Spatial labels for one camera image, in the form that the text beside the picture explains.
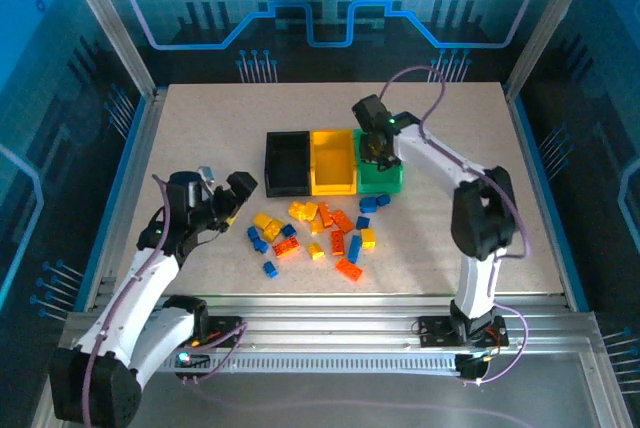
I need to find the green plastic bin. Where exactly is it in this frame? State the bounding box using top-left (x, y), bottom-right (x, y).
top-left (352, 126), bottom-right (405, 196)

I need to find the black plastic bin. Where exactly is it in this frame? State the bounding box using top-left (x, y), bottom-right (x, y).
top-left (263, 130), bottom-right (314, 198)

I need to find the yellow plastic bin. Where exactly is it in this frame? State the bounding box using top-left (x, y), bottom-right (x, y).
top-left (309, 128), bottom-right (359, 197)

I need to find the black control box with light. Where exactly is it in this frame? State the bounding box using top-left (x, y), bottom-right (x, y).
top-left (173, 351), bottom-right (212, 370)

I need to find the aluminium side rail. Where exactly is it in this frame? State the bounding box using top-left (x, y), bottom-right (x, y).
top-left (504, 86), bottom-right (592, 313)
top-left (82, 87), bottom-right (169, 313)

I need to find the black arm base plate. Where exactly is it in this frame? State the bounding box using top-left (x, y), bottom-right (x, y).
top-left (417, 315), bottom-right (509, 349)
top-left (197, 315), bottom-right (245, 349)

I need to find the aluminium frame cross beam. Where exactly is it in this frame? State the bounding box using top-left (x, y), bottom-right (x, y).
top-left (59, 292), bottom-right (601, 349)

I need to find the aluminium frame post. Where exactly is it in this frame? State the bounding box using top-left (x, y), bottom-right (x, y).
top-left (54, 0), bottom-right (159, 99)
top-left (503, 0), bottom-right (605, 95)

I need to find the slotted grey cable duct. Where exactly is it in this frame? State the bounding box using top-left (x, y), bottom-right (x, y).
top-left (79, 351), bottom-right (464, 374)

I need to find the thin loose purple cable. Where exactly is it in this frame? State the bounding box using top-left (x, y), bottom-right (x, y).
top-left (192, 380), bottom-right (531, 427)

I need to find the aluminium lower frame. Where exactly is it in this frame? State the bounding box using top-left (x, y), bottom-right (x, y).
top-left (29, 342), bottom-right (634, 428)

